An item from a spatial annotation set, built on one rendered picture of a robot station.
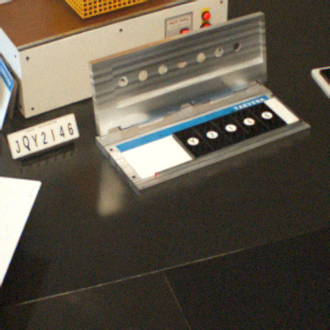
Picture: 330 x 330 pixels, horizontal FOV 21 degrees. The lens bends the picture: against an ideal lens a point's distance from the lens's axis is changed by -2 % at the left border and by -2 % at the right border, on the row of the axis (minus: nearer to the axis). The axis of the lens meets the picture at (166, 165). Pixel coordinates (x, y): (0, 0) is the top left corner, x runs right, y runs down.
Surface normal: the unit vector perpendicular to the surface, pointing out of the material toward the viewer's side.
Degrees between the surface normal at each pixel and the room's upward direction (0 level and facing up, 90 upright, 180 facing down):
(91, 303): 0
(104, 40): 90
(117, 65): 81
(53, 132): 65
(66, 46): 90
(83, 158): 0
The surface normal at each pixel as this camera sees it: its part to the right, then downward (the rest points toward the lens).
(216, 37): 0.49, 0.43
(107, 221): 0.00, -0.77
